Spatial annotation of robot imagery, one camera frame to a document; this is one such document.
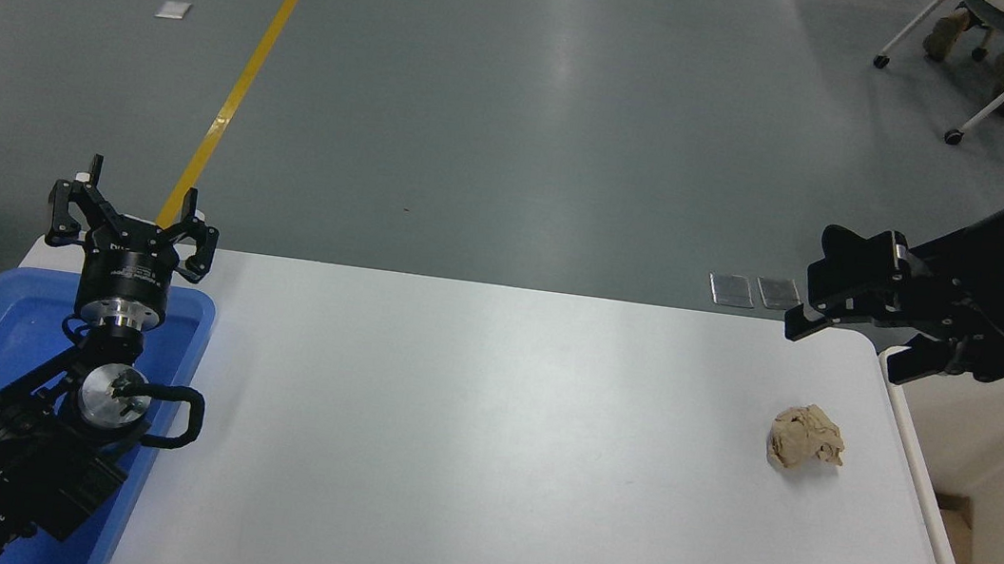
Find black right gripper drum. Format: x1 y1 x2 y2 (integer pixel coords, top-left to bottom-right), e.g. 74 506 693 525
902 178 1004 351

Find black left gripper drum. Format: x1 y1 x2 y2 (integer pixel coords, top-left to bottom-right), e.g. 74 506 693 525
74 219 184 316

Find yellow floor tape line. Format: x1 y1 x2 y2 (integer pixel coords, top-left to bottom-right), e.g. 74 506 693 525
156 0 337 246

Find silver floor plate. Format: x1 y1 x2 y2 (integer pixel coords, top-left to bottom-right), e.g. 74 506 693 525
754 276 804 314
707 272 758 310

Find tan paper ball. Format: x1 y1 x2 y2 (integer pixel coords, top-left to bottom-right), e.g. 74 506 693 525
763 399 851 476

